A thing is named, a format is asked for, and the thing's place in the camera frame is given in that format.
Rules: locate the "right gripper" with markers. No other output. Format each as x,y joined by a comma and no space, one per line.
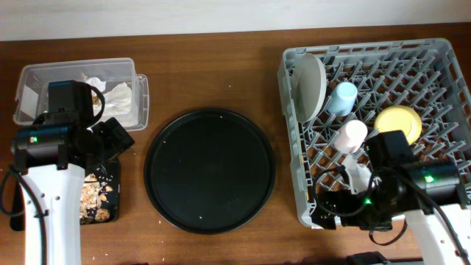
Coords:
346,217

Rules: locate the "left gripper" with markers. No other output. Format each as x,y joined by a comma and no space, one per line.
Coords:
118,138

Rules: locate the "white tissue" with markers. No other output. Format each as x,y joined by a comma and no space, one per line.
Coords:
95,82
121,104

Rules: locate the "food scraps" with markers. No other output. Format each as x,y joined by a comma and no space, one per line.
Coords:
96,190

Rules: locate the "pink cup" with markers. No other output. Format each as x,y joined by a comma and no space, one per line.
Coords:
351,136

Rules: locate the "yellow bowl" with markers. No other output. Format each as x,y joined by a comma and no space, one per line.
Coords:
401,118

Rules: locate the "blue cup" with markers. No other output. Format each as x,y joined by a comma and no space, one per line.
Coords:
343,99

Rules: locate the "grey plate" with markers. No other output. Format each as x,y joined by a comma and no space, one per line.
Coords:
308,83

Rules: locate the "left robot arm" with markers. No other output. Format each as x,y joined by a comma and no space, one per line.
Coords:
51,203

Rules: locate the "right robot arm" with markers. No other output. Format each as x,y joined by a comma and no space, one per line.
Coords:
430,195

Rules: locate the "clear plastic waste bin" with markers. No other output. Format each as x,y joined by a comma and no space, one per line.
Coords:
32,96

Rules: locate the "grey dishwasher rack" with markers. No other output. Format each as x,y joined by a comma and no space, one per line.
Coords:
421,74

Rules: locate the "black rectangular tray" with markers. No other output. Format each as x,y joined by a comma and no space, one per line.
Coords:
113,169

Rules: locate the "round black serving tray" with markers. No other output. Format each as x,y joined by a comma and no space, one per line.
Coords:
209,171

